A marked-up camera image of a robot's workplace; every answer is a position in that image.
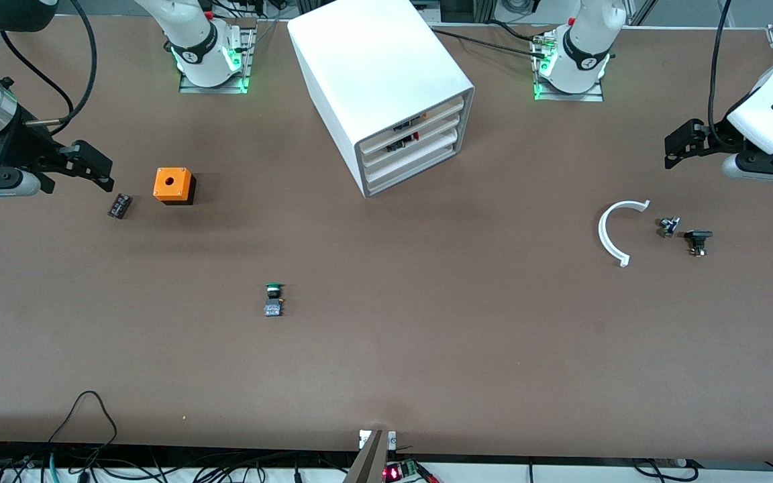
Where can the white lowest cabinet drawer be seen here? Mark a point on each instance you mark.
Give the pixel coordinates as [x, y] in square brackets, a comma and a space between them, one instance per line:
[408, 170]

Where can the black red drawer component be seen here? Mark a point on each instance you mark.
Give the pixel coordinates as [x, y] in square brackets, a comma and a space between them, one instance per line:
[401, 142]
[405, 125]

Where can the green push button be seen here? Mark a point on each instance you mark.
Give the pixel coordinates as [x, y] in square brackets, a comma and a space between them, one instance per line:
[274, 308]

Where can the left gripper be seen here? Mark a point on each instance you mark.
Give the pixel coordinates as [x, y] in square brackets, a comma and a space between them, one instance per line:
[714, 137]

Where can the black button component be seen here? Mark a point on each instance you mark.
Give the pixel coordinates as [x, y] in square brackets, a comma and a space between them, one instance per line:
[698, 236]

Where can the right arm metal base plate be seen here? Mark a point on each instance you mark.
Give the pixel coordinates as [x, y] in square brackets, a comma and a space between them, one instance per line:
[215, 89]

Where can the white highest cabinet drawer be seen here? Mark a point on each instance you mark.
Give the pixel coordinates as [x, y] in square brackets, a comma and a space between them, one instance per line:
[408, 134]

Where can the orange button box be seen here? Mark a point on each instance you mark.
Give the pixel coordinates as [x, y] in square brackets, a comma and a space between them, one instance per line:
[172, 182]

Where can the white curved plastic arc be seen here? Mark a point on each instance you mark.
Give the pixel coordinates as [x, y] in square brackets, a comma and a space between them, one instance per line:
[603, 235]

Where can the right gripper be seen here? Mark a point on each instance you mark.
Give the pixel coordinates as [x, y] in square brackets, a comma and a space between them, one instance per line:
[22, 144]

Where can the circuit board with red LED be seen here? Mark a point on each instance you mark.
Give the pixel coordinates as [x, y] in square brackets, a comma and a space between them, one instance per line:
[400, 471]

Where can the white middle cabinet drawer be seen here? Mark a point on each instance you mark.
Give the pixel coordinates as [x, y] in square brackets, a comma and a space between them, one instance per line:
[408, 151]

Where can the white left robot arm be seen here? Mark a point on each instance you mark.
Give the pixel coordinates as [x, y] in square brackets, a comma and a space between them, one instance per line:
[588, 40]

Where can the white drawer cabinet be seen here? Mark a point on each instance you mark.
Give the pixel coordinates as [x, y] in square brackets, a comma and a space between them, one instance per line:
[373, 67]

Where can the black terminal block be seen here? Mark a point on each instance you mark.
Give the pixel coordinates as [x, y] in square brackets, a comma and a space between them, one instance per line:
[120, 205]

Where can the small black switch part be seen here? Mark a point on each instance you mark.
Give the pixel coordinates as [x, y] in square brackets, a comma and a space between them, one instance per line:
[668, 227]

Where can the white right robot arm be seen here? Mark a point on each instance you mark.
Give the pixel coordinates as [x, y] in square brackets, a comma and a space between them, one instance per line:
[193, 30]

